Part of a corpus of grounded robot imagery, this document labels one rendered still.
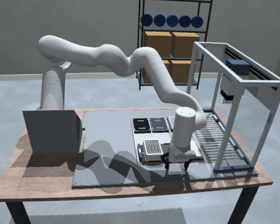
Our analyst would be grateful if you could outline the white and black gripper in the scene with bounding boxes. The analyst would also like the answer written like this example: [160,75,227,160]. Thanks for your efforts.
[160,141,194,172]

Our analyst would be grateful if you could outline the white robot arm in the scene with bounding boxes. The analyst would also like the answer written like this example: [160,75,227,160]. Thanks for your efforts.
[37,36,207,160]

